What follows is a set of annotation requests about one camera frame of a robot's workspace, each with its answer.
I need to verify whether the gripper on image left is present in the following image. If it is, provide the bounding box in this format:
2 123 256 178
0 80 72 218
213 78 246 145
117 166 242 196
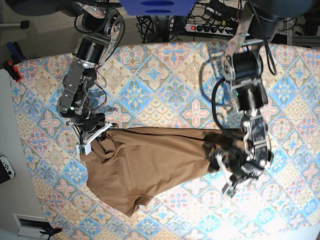
66 113 118 155

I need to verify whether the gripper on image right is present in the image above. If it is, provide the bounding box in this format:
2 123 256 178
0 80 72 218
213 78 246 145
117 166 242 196
207 147 274 198

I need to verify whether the brown t-shirt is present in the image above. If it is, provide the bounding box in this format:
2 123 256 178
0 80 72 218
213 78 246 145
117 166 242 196
80 127 244 217

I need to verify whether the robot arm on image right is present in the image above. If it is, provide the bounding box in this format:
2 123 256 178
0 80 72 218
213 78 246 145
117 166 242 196
203 0 284 197

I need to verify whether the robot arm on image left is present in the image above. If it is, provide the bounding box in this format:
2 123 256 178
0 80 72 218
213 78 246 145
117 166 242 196
56 0 125 155

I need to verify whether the patterned tablecloth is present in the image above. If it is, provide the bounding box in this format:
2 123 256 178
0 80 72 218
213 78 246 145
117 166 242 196
10 42 320 240

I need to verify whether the game console with white controller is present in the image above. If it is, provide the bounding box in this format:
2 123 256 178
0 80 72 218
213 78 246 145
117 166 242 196
0 155 16 184

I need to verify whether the black orange clamp bottom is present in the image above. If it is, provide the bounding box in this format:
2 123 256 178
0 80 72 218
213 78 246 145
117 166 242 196
39 222 63 237

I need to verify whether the red and black clamp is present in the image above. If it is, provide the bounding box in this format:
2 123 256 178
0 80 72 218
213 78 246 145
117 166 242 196
3 60 22 82

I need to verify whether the white box with dark window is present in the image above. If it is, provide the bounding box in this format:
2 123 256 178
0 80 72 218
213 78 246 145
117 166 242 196
13 213 51 240

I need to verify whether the white power strip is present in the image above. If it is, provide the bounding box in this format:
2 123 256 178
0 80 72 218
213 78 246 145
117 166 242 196
184 23 235 36

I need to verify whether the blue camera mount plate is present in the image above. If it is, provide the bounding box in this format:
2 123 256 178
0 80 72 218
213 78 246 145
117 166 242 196
119 0 196 16

